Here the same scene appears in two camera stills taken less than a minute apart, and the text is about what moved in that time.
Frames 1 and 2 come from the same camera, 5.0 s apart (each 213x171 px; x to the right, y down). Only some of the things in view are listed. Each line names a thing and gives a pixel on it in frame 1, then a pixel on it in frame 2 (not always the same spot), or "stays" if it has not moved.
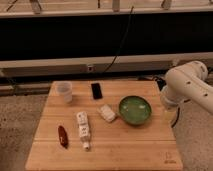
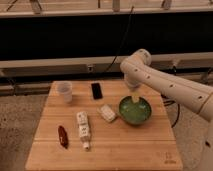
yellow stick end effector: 169,115 -> 135,96
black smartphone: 96,91 stays
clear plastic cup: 63,89 stays
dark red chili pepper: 63,136 stays
